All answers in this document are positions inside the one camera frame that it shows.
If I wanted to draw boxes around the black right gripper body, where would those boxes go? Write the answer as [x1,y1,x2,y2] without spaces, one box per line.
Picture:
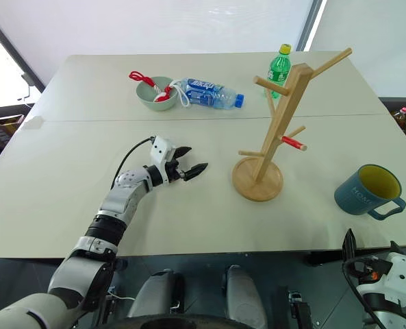
[342,255,394,286]

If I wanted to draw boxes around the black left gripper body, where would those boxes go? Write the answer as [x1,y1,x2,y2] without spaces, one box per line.
[164,156,187,183]

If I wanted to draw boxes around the wooden mug tree stand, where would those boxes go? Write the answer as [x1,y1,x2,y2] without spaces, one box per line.
[231,47,353,203]

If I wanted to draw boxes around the blue mug yellow inside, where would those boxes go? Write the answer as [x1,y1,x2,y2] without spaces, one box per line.
[333,164,406,221]

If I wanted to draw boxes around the pale green bowl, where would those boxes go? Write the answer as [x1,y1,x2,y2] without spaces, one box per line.
[136,75,179,113]

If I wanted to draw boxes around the clear water bottle blue label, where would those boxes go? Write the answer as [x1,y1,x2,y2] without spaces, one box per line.
[170,77,246,111]

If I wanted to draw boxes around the grey rounded robot leg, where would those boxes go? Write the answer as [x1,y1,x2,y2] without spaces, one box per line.
[126,268,186,320]
[220,264,269,329]

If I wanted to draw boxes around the green plastic bottle yellow cap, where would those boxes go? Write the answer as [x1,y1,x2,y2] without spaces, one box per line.
[264,43,293,101]

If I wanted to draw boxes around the bottle with red cap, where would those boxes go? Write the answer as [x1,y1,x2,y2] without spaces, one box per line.
[392,106,406,132]

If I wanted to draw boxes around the dark rounded robot waist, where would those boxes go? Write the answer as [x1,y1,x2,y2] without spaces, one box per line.
[98,313,231,329]

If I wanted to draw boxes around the brown cardboard box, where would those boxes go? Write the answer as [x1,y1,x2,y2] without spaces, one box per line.
[0,112,26,151]

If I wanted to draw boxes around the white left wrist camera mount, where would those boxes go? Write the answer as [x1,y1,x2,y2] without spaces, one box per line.
[149,135,177,184]

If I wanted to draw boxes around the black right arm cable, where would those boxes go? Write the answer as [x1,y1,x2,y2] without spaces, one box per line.
[341,257,388,329]

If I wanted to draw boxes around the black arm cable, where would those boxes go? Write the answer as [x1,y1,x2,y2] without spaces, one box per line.
[341,257,388,329]
[110,136,155,191]

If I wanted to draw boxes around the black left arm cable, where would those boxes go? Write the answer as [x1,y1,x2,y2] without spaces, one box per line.
[110,136,155,191]

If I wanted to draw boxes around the red and white rope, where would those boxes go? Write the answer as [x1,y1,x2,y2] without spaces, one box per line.
[128,70,192,110]

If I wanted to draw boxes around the thin white cable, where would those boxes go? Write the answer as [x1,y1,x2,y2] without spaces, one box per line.
[105,291,136,303]

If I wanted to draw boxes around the dark window frame bar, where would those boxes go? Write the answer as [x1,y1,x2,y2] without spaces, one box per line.
[296,0,328,53]

